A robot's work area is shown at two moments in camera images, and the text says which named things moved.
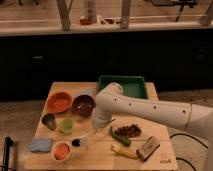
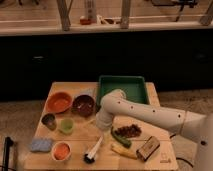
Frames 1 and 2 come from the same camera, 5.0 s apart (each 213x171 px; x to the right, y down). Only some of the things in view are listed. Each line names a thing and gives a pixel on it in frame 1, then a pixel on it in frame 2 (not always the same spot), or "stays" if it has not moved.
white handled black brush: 77,141 → 89,157
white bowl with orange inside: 61,150 stays
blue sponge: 43,145 stays
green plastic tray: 133,86 stays
